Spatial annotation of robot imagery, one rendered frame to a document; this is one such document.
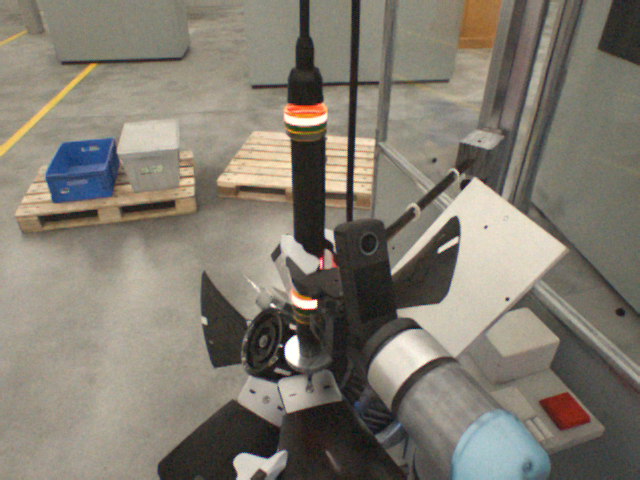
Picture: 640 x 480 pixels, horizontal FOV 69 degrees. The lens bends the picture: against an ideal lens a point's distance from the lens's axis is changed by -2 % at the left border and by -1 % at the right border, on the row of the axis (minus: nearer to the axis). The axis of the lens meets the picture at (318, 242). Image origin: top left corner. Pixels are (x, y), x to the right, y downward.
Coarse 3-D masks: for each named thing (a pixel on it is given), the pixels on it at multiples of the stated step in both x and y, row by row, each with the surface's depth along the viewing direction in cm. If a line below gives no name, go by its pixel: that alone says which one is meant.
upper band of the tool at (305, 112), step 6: (288, 108) 49; (294, 108) 50; (300, 108) 50; (306, 108) 50; (312, 108) 50; (318, 108) 50; (324, 108) 48; (288, 114) 47; (294, 114) 46; (300, 114) 50; (306, 114) 50; (312, 114) 46; (318, 114) 46; (324, 114) 47; (294, 132) 47; (300, 132) 47; (312, 132) 47; (318, 138) 48
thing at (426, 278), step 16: (448, 224) 72; (432, 240) 72; (448, 240) 65; (416, 256) 71; (432, 256) 64; (448, 256) 61; (400, 272) 68; (416, 272) 63; (432, 272) 60; (448, 272) 57; (400, 288) 63; (416, 288) 60; (432, 288) 57; (448, 288) 55; (400, 304) 59; (416, 304) 57
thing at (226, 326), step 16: (208, 288) 103; (208, 304) 103; (224, 304) 96; (208, 320) 105; (224, 320) 97; (240, 320) 91; (208, 336) 107; (224, 336) 100; (240, 336) 94; (208, 352) 109; (224, 352) 103; (240, 352) 98
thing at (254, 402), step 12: (252, 384) 82; (264, 384) 82; (276, 384) 81; (240, 396) 82; (252, 396) 82; (276, 396) 81; (252, 408) 82; (264, 408) 81; (276, 408) 81; (276, 420) 81
